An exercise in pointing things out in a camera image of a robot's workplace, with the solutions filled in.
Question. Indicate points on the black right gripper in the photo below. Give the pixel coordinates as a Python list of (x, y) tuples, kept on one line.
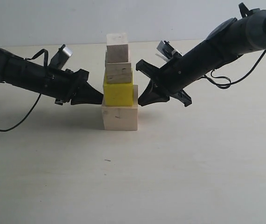
[(159, 88)]

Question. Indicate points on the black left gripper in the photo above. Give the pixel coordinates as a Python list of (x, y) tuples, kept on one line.
[(66, 85)]

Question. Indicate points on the yellow cube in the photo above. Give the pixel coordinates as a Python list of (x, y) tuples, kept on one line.
[(119, 94)]

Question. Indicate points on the medium wooden cube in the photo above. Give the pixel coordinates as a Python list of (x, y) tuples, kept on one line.
[(117, 73)]

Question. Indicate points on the large wooden base cube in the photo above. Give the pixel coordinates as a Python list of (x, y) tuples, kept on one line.
[(121, 118)]

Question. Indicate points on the small wooden cube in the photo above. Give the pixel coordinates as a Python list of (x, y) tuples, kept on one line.
[(117, 47)]

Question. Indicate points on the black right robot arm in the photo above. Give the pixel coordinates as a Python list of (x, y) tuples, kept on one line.
[(225, 44)]

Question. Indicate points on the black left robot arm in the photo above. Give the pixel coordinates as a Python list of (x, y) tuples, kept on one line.
[(46, 76)]

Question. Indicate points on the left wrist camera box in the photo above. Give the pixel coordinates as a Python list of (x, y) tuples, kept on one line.
[(61, 57)]

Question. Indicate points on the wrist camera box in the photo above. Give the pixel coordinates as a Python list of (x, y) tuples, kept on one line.
[(61, 57), (167, 52)]

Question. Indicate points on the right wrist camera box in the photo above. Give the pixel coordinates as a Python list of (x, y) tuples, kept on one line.
[(167, 52)]

